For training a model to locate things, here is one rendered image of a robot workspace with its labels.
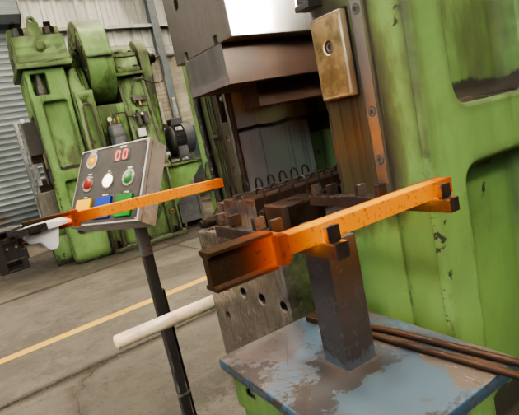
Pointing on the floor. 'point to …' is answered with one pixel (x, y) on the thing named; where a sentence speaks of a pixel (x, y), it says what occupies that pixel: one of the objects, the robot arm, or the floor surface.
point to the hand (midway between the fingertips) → (62, 217)
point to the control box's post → (163, 314)
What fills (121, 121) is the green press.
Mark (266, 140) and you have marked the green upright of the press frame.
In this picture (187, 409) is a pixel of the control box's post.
